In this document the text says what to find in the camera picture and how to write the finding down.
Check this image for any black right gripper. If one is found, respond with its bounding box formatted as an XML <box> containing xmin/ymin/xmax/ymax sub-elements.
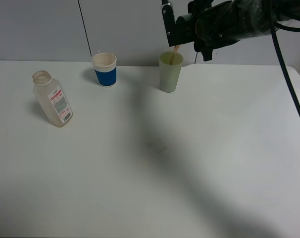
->
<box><xmin>188</xmin><ymin>7</ymin><xmax>229</xmax><ymax>61</ymax></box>

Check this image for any clear plastic drink bottle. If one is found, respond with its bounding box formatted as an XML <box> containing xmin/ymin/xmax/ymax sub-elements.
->
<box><xmin>32</xmin><ymin>70</ymin><xmax>73</xmax><ymax>127</ymax></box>

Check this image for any teal blue plastic cup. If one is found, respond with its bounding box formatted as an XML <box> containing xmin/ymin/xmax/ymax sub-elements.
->
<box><xmin>176</xmin><ymin>14</ymin><xmax>196</xmax><ymax>26</ymax></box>

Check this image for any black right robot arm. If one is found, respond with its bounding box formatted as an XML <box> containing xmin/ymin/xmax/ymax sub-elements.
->
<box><xmin>188</xmin><ymin>0</ymin><xmax>300</xmax><ymax>61</ymax></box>

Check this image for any pale green plastic cup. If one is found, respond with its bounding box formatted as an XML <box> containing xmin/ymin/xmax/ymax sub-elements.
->
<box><xmin>159</xmin><ymin>52</ymin><xmax>184</xmax><ymax>93</ymax></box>

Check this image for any blue and white paper cup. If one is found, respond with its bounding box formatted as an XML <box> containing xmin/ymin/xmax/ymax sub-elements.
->
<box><xmin>91</xmin><ymin>53</ymin><xmax>117</xmax><ymax>87</ymax></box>

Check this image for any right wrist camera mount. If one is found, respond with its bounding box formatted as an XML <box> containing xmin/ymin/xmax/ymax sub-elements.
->
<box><xmin>161</xmin><ymin>0</ymin><xmax>195</xmax><ymax>47</ymax></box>

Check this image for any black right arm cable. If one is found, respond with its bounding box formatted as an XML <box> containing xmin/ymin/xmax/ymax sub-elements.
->
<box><xmin>270</xmin><ymin>14</ymin><xmax>300</xmax><ymax>139</ymax></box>

